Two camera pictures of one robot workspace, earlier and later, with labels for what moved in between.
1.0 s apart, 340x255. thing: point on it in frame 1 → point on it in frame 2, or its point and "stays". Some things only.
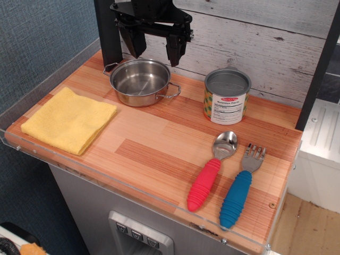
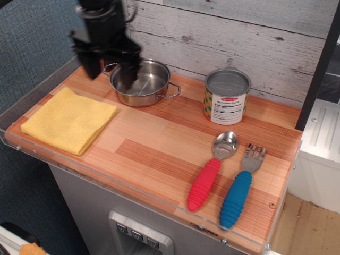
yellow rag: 68,121 stays
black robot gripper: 161,17 → 102,29
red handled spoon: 223,144 stays
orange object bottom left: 32,249 stays
